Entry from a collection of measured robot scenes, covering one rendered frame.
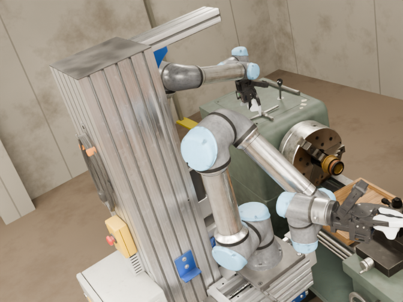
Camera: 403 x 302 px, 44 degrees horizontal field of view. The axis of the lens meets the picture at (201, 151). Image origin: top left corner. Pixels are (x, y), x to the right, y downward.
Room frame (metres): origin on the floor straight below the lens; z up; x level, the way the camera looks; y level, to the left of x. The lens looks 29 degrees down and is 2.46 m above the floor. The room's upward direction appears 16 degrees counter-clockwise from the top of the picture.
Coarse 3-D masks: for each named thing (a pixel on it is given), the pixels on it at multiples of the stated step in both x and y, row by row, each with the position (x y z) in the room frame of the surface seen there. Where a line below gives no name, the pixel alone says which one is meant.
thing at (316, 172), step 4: (312, 164) 2.06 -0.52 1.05; (316, 164) 2.04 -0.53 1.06; (320, 164) 2.06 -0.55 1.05; (312, 168) 2.05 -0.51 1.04; (316, 168) 2.03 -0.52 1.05; (320, 168) 2.00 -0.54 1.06; (312, 172) 2.04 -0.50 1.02; (316, 172) 2.02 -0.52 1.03; (320, 172) 2.00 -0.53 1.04; (312, 176) 2.03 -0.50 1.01; (316, 176) 2.01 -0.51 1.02; (320, 176) 1.99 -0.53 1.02; (324, 176) 2.00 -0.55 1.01; (312, 180) 2.02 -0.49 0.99; (316, 180) 2.01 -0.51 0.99; (320, 180) 2.02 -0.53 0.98; (316, 184) 2.01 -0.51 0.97
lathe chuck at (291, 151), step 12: (300, 132) 2.09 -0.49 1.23; (312, 132) 2.06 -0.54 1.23; (324, 132) 2.08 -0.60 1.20; (336, 132) 2.11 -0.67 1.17; (288, 144) 2.09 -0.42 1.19; (312, 144) 2.06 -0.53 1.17; (324, 144) 2.08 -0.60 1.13; (288, 156) 2.05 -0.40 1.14; (300, 156) 2.03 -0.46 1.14; (300, 168) 2.03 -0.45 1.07; (324, 180) 2.07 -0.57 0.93
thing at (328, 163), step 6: (330, 156) 1.98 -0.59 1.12; (324, 162) 1.97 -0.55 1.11; (330, 162) 1.95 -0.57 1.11; (336, 162) 1.93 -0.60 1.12; (342, 162) 1.94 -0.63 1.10; (324, 168) 1.96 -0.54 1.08; (330, 168) 1.93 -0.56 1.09; (336, 168) 1.97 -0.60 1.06; (342, 168) 1.94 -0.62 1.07; (336, 174) 1.93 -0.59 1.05
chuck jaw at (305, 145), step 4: (300, 140) 2.06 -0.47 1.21; (304, 140) 2.04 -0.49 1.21; (296, 144) 2.05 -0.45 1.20; (300, 144) 2.04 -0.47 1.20; (304, 144) 2.04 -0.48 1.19; (308, 144) 2.02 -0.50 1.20; (304, 148) 2.02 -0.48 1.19; (308, 148) 2.00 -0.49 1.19; (312, 148) 2.01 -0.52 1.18; (316, 148) 2.02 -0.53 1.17; (308, 152) 2.02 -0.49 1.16; (312, 152) 2.01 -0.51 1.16; (316, 152) 2.00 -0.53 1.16; (320, 152) 2.00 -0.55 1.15; (312, 156) 2.03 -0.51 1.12; (316, 156) 1.99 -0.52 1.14; (320, 156) 1.99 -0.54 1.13; (324, 156) 1.98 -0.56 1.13; (320, 160) 1.98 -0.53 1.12
